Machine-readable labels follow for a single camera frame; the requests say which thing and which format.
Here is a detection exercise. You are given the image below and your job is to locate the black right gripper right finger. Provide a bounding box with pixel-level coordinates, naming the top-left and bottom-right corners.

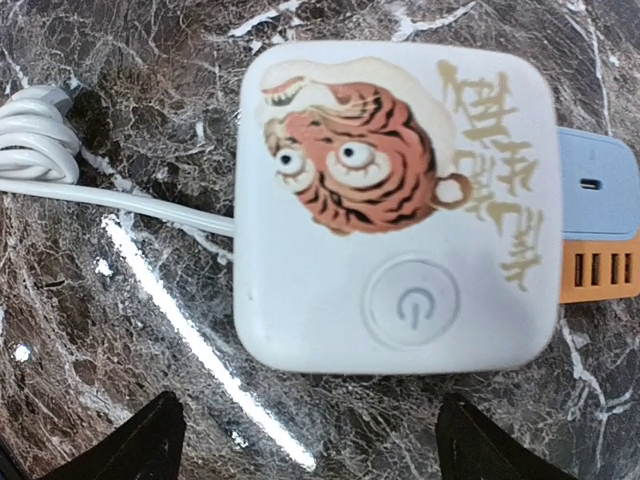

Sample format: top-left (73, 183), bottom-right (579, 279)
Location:
top-left (435, 393), bottom-right (574, 480)

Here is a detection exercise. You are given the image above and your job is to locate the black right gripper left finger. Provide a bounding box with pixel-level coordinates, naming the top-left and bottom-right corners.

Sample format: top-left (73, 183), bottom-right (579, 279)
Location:
top-left (44, 391), bottom-right (186, 480)

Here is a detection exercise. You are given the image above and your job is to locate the orange power strip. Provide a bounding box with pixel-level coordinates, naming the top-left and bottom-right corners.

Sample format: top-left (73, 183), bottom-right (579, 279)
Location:
top-left (559, 234), bottom-right (640, 304)

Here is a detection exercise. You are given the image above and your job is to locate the white cube socket adapter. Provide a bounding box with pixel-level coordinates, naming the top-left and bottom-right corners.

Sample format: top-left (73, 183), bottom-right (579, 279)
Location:
top-left (233, 41), bottom-right (563, 375)

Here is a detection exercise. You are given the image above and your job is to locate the blue plug adapter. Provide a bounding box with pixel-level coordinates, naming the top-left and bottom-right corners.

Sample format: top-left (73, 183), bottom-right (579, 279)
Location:
top-left (558, 127), bottom-right (639, 242)

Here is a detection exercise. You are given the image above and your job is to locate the white orange-strip cable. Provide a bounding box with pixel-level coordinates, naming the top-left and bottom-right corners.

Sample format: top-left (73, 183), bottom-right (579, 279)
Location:
top-left (0, 84), bottom-right (236, 237)

